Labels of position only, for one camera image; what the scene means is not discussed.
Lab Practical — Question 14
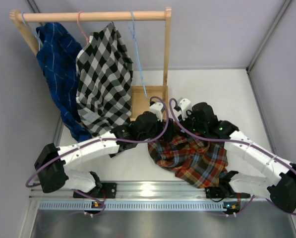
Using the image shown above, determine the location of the black white checkered shirt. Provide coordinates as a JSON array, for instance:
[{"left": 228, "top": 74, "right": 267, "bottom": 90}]
[{"left": 76, "top": 22, "right": 133, "bottom": 137}]

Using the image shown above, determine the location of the light blue empty hanger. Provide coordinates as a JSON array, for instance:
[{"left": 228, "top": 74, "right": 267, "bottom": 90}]
[{"left": 127, "top": 11, "right": 148, "bottom": 99}]

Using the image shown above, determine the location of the perforated cable duct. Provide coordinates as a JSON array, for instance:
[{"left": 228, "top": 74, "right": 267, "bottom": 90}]
[{"left": 39, "top": 200, "right": 229, "bottom": 212}]

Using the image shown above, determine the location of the wooden clothes rack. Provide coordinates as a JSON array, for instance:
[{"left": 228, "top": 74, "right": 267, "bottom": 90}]
[{"left": 9, "top": 7, "right": 172, "bottom": 120}]

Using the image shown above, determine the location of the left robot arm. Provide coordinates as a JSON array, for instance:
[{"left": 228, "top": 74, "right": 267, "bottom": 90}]
[{"left": 34, "top": 112, "right": 174, "bottom": 198}]

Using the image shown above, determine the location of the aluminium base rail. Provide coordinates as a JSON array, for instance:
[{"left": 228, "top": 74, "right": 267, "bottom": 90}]
[{"left": 28, "top": 180, "right": 270, "bottom": 200}]

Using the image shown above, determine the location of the pink hanger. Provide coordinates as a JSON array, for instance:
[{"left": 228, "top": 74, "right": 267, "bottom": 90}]
[{"left": 77, "top": 11, "right": 89, "bottom": 44}]

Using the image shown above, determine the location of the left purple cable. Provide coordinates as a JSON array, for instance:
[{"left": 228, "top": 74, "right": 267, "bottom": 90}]
[{"left": 25, "top": 96, "right": 169, "bottom": 215}]

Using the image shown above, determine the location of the light blue left hanger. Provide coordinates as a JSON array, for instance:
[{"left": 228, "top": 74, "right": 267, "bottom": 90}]
[{"left": 21, "top": 12, "right": 43, "bottom": 51}]

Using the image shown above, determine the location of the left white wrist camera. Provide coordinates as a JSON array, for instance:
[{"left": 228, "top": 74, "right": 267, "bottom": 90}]
[{"left": 149, "top": 102, "right": 165, "bottom": 121}]

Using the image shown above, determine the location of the red orange plaid shirt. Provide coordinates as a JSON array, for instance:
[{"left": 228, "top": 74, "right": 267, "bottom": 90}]
[{"left": 148, "top": 123, "right": 228, "bottom": 188}]

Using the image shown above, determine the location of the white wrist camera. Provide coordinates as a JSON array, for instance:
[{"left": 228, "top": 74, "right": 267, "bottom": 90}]
[
  {"left": 149, "top": 102, "right": 165, "bottom": 121},
  {"left": 178, "top": 98, "right": 192, "bottom": 120}
]

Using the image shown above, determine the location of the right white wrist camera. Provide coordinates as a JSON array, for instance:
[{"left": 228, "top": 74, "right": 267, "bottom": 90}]
[{"left": 178, "top": 98, "right": 192, "bottom": 120}]

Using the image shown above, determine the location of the blue plaid shirt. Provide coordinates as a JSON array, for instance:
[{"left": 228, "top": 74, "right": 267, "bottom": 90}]
[{"left": 36, "top": 22, "right": 92, "bottom": 142}]

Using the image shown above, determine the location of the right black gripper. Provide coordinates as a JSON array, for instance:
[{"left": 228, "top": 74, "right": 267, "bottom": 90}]
[{"left": 178, "top": 109, "right": 208, "bottom": 137}]

